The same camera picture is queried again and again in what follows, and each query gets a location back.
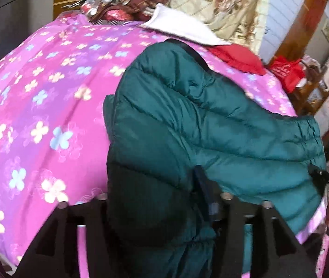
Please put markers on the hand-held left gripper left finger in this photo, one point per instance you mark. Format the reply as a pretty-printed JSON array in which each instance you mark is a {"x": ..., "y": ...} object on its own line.
[{"x": 66, "y": 237}]

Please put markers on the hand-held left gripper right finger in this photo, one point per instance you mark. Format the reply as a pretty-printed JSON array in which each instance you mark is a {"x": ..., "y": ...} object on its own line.
[{"x": 208, "y": 188}]

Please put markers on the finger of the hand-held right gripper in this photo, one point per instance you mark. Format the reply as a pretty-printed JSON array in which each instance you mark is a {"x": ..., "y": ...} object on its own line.
[{"x": 316, "y": 173}]

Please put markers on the dark green down jacket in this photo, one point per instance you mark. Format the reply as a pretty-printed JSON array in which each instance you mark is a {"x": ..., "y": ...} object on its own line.
[{"x": 205, "y": 127}]

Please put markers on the red shopping bag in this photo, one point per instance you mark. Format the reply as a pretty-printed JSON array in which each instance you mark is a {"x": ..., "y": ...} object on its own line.
[{"x": 286, "y": 71}]

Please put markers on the pink floral bed sheet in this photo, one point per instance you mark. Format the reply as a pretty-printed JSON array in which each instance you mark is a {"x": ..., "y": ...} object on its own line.
[{"x": 45, "y": 107}]

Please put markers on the red ruffled cushion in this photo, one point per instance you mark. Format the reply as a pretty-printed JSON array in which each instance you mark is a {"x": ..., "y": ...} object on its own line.
[{"x": 237, "y": 58}]

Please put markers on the white pillow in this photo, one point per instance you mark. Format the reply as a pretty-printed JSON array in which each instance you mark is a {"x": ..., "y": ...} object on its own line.
[{"x": 182, "y": 24}]

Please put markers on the cream rose-print quilt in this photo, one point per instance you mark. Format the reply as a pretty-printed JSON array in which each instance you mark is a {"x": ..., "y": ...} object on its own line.
[{"x": 222, "y": 3}]

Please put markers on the shiny red packet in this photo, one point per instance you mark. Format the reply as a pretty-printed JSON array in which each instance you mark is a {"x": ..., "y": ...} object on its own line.
[{"x": 116, "y": 14}]

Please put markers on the clear plastic bag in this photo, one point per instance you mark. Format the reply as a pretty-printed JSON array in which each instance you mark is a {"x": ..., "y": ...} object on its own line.
[{"x": 90, "y": 7}]

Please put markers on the grey refrigerator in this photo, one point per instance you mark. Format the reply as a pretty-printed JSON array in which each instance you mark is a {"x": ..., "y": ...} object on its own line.
[{"x": 10, "y": 14}]

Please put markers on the brown wooden door frame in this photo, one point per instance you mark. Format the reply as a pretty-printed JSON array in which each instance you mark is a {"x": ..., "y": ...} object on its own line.
[{"x": 306, "y": 20}]

